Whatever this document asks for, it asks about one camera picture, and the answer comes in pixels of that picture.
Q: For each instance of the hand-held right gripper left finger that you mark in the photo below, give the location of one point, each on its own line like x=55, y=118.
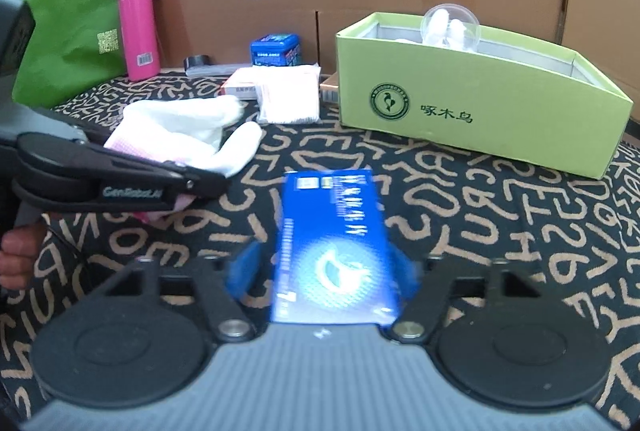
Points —
x=245, y=271

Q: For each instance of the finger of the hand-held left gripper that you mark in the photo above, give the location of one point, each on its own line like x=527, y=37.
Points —
x=200, y=185

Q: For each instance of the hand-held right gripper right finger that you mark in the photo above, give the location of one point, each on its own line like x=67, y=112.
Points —
x=407, y=273

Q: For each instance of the pink cloth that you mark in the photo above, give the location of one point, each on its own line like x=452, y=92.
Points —
x=165, y=213

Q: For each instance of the white glove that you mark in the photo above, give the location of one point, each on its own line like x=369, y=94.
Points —
x=190, y=116

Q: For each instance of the blue medicine box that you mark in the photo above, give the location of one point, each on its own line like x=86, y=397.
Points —
x=330, y=261

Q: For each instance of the green cardboard box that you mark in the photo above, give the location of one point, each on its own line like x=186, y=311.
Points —
x=500, y=121

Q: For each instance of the person's left hand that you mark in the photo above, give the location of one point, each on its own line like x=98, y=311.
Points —
x=17, y=261

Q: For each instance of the orange white medicine box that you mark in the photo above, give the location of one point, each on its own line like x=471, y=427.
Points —
x=237, y=86

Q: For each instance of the black patterned mat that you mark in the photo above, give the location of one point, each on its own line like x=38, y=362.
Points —
x=500, y=221

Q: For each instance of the black round jar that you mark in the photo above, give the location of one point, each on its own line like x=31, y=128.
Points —
x=197, y=62

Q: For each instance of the white cotton packet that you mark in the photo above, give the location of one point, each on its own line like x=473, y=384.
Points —
x=287, y=96

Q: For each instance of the green shopping bag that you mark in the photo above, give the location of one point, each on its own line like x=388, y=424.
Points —
x=65, y=21

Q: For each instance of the blue tin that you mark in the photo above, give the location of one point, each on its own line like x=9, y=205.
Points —
x=275, y=51

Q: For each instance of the pink thermos bottle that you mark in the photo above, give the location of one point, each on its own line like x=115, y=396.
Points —
x=137, y=31

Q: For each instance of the clear cup with white pieces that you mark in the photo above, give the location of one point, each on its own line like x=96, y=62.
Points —
x=450, y=28

